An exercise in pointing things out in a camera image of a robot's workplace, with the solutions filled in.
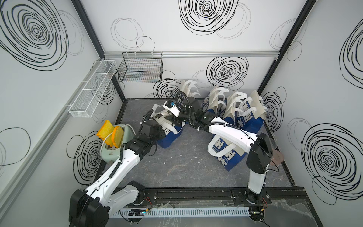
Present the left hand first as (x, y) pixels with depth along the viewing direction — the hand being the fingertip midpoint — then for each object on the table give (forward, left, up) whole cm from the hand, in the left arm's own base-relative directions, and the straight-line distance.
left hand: (161, 128), depth 80 cm
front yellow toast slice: (-7, +23, +2) cm, 24 cm away
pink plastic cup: (-9, -70, -14) cm, 72 cm away
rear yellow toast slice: (-3, +29, +3) cm, 30 cm away
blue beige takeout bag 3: (+8, -41, +5) cm, 42 cm away
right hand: (+4, -3, +9) cm, 10 cm away
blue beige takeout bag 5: (-12, -37, -3) cm, 39 cm away
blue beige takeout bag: (+27, -15, +8) cm, 32 cm away
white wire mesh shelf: (+4, +38, +14) cm, 41 cm away
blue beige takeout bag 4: (+12, -54, -1) cm, 56 cm away
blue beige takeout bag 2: (+16, -32, +7) cm, 36 cm away
